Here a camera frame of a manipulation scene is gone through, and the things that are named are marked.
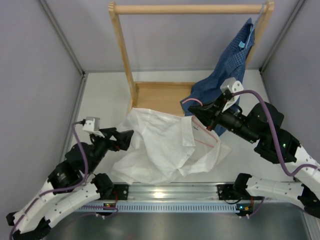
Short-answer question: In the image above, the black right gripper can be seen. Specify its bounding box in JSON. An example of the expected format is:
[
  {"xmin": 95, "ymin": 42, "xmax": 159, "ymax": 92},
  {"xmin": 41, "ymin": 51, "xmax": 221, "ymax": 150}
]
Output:
[{"xmin": 188, "ymin": 95, "xmax": 261, "ymax": 145}]

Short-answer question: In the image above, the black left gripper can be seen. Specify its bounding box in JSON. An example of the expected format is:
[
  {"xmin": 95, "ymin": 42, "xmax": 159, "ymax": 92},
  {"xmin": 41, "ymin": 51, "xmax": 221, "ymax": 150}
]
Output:
[{"xmin": 86, "ymin": 127, "xmax": 134, "ymax": 175}]

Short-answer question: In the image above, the pink wire hanger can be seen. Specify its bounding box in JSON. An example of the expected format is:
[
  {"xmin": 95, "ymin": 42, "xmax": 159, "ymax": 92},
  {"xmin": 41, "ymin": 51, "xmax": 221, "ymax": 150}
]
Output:
[{"xmin": 182, "ymin": 98, "xmax": 219, "ymax": 143}]

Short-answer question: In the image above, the white shirt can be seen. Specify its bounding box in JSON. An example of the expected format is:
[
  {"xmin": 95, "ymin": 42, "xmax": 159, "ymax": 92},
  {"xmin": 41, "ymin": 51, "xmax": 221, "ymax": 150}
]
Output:
[{"xmin": 111, "ymin": 108, "xmax": 231, "ymax": 185}]

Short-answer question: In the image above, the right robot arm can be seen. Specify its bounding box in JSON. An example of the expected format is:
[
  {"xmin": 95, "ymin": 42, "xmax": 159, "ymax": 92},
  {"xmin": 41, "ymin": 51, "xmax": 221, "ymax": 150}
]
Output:
[{"xmin": 188, "ymin": 90, "xmax": 320, "ymax": 218}]

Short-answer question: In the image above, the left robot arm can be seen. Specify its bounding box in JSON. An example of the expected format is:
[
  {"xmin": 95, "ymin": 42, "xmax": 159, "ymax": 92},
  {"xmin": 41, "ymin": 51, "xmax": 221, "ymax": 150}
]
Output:
[{"xmin": 6, "ymin": 127, "xmax": 134, "ymax": 240}]

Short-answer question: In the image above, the blue checked shirt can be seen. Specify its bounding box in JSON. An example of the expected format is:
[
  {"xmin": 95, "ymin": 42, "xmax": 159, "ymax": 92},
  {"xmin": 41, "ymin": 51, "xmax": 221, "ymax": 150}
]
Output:
[{"xmin": 180, "ymin": 17, "xmax": 256, "ymax": 137}]

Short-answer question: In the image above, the light blue hanger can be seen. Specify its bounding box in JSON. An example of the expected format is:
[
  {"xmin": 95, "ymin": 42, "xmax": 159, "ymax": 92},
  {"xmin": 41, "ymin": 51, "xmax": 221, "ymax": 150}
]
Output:
[{"xmin": 244, "ymin": 3, "xmax": 266, "ymax": 48}]

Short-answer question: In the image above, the wooden clothes rack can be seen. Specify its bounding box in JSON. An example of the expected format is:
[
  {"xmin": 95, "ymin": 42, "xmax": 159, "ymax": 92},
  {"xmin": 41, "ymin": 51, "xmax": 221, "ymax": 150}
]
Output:
[{"xmin": 108, "ymin": 0, "xmax": 275, "ymax": 116}]

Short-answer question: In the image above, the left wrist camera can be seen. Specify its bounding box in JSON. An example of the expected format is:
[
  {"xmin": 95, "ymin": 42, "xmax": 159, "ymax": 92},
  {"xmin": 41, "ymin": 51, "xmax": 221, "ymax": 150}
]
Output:
[{"xmin": 82, "ymin": 116, "xmax": 105, "ymax": 138}]

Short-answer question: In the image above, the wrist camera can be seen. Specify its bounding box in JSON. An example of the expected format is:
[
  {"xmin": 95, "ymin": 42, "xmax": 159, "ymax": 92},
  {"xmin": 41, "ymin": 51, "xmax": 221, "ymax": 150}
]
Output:
[
  {"xmin": 220, "ymin": 77, "xmax": 244, "ymax": 112},
  {"xmin": 82, "ymin": 116, "xmax": 105, "ymax": 138}
]

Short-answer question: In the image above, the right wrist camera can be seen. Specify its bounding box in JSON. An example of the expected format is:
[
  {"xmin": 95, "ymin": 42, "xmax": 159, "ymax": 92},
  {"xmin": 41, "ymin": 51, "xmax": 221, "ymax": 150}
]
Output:
[{"xmin": 220, "ymin": 77, "xmax": 244, "ymax": 112}]

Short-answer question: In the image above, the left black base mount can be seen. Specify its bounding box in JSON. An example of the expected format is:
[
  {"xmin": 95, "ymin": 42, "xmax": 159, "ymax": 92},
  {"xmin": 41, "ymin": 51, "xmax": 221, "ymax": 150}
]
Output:
[{"xmin": 110, "ymin": 184, "xmax": 129, "ymax": 201}]

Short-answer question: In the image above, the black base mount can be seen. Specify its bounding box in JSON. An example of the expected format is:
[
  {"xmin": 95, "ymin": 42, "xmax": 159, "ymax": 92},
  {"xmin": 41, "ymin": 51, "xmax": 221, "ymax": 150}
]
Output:
[
  {"xmin": 110, "ymin": 184, "xmax": 129, "ymax": 201},
  {"xmin": 216, "ymin": 184, "xmax": 239, "ymax": 204}
]

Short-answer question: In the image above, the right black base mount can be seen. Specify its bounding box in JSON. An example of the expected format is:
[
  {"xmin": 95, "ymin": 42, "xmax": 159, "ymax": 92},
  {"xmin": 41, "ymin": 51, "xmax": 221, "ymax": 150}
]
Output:
[{"xmin": 216, "ymin": 184, "xmax": 239, "ymax": 204}]

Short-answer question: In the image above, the slotted grey cable duct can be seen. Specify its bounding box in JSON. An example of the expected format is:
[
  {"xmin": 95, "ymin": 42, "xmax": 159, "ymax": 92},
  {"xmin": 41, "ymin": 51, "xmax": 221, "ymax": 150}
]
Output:
[{"xmin": 77, "ymin": 202, "xmax": 240, "ymax": 213}]

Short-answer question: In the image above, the aluminium mounting rail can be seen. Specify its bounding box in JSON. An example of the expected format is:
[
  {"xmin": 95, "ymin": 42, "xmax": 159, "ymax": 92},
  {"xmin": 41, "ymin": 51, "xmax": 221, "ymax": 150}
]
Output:
[{"xmin": 127, "ymin": 182, "xmax": 250, "ymax": 201}]

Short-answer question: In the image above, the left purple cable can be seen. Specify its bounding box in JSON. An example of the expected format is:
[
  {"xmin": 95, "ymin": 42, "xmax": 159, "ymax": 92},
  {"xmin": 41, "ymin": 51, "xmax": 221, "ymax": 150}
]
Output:
[{"xmin": 9, "ymin": 120, "xmax": 120, "ymax": 240}]

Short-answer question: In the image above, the purple cable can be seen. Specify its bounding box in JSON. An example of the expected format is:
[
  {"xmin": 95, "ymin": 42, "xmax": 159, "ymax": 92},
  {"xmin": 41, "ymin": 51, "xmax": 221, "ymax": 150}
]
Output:
[
  {"xmin": 9, "ymin": 120, "xmax": 120, "ymax": 240},
  {"xmin": 233, "ymin": 89, "xmax": 320, "ymax": 177}
]

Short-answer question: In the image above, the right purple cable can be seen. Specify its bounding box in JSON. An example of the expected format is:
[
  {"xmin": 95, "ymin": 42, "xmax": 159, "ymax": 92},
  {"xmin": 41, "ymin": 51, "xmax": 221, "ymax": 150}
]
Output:
[{"xmin": 233, "ymin": 89, "xmax": 320, "ymax": 177}]

